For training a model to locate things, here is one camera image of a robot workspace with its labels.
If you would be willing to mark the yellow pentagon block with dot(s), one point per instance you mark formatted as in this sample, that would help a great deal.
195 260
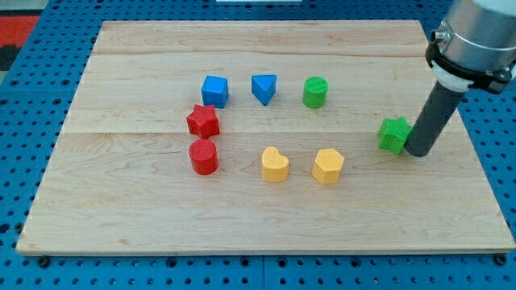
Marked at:
328 166

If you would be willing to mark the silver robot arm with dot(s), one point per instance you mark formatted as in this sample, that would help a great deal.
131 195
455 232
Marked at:
474 46

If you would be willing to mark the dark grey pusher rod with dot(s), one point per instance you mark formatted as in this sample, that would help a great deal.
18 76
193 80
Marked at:
434 116

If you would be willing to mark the green star block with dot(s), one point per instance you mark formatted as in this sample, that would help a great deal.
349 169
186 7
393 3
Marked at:
393 134

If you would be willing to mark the red star block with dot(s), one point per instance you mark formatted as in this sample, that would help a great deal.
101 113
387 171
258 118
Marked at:
203 121

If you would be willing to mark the blue cube block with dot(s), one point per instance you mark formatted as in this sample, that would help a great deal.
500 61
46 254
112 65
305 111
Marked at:
215 91

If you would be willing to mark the red cylinder block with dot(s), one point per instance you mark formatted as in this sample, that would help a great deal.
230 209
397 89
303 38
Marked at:
203 156

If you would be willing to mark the wooden board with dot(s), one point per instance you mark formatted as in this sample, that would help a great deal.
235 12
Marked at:
120 180

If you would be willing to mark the blue triangle block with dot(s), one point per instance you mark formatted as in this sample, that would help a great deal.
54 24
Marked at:
264 88

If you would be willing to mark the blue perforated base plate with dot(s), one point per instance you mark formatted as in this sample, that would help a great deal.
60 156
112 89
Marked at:
35 96

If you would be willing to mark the yellow heart block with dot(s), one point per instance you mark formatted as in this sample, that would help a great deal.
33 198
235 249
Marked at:
274 165

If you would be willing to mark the green cylinder block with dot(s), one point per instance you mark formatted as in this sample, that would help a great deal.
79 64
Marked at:
315 92

